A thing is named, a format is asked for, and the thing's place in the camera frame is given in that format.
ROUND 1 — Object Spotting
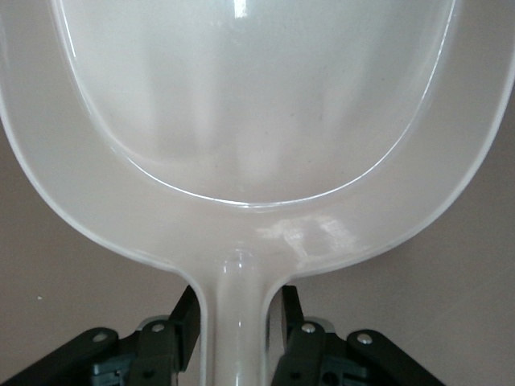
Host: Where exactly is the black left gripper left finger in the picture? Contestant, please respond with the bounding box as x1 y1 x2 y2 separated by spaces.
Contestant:
0 284 201 386

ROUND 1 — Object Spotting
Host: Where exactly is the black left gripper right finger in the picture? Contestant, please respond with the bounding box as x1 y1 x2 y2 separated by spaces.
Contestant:
271 284 443 386

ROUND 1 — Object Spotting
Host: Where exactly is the beige plastic dustpan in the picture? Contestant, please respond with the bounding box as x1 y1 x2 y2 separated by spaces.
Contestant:
0 0 515 386

